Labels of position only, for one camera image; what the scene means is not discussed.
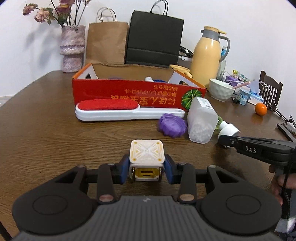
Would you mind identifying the cream cube toy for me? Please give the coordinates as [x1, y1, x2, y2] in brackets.
[129, 139, 165, 182]

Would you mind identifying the purple ridged lid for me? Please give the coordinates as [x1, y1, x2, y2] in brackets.
[158, 113, 187, 138]

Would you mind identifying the translucent plastic bottle white cap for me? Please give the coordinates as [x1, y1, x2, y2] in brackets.
[187, 97, 240, 144]

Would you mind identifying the blue ridged lid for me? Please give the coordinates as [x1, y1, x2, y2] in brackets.
[154, 79, 167, 83]

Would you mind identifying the person's right hand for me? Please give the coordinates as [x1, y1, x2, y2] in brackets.
[269, 165, 290, 205]

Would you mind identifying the black phone on table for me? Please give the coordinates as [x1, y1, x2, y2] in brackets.
[276, 123, 295, 143]

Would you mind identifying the orange fruit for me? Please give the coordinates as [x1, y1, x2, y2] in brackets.
[255, 103, 268, 116]

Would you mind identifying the tissue pack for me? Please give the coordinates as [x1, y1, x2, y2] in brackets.
[247, 80, 264, 105]

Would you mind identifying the dark wooden chair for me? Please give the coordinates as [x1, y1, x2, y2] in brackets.
[259, 70, 283, 110]

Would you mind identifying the red white lint brush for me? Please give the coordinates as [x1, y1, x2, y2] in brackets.
[75, 99, 185, 122]

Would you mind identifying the small yogurt cup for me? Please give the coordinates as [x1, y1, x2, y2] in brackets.
[239, 89, 251, 105]

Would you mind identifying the white bowl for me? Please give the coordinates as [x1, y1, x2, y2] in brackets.
[209, 78, 235, 102]

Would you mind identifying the red orange cardboard box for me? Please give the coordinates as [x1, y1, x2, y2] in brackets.
[72, 64, 207, 111]

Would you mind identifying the clear glass bottle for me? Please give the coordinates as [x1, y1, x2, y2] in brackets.
[216, 46, 227, 81]

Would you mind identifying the yellow mug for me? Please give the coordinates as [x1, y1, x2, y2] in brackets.
[170, 64, 192, 78]

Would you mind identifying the yellow thermos jug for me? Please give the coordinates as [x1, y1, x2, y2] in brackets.
[190, 26, 230, 87]

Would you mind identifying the black rice cooker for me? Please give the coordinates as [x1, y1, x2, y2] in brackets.
[178, 46, 193, 69]

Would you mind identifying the brown paper bag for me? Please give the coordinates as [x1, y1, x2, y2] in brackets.
[85, 7, 129, 65]

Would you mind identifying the pink knitted-look vase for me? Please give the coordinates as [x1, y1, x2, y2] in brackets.
[60, 25, 86, 73]

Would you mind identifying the black paper bag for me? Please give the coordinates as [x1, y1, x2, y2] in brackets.
[125, 1, 184, 68]

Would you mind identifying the dried pink flower bouquet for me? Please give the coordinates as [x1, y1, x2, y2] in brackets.
[23, 0, 90, 27]

